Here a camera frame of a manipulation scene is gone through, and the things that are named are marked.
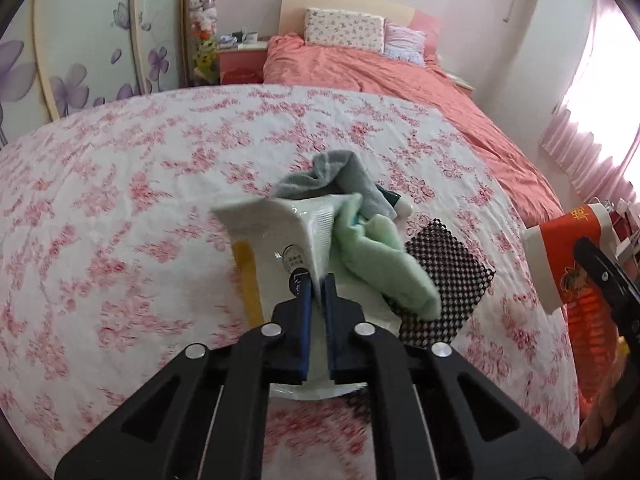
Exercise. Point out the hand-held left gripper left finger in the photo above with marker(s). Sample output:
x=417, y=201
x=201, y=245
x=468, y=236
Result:
x=302, y=330

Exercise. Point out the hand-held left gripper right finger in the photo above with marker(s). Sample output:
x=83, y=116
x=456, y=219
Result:
x=330, y=330

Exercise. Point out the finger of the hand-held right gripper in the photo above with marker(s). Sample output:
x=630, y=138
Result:
x=607, y=280

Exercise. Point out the red white paper packet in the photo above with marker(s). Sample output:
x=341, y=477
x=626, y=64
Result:
x=555, y=250

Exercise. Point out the white plastic packaging pouch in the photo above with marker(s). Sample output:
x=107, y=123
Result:
x=280, y=230

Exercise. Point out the light green sock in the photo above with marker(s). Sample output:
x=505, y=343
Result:
x=380, y=255

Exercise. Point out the black mesh mat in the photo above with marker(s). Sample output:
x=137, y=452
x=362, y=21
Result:
x=450, y=270

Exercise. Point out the dark green tube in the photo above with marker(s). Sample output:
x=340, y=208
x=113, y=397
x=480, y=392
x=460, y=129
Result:
x=400, y=205

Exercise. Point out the grey sock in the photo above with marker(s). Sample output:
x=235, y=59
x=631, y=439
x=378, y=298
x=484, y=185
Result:
x=325, y=170

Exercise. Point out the pink curtain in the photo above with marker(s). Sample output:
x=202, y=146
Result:
x=595, y=100

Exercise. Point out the floral pink white tablecloth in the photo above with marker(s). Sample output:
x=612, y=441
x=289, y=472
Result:
x=125, y=210

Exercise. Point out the beige bedside cabinet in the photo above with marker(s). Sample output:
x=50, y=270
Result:
x=460, y=81

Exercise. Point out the bed with salmon cover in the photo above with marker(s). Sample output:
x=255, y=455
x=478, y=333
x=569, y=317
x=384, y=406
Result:
x=400, y=90

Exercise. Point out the pink nightstand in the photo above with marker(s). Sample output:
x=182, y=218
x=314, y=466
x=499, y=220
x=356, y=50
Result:
x=240, y=65

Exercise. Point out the yellow plush toy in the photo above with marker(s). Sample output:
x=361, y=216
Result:
x=205, y=60

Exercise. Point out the pink striped pillow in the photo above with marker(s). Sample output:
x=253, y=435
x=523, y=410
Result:
x=405, y=42

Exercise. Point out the floral print pillow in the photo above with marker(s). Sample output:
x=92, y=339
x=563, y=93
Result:
x=345, y=30

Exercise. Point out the clear tube of plush toys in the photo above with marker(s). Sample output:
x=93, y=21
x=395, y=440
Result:
x=202, y=10

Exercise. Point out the floral sliding door wardrobe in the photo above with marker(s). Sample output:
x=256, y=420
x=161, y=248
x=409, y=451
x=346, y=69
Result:
x=80, y=35

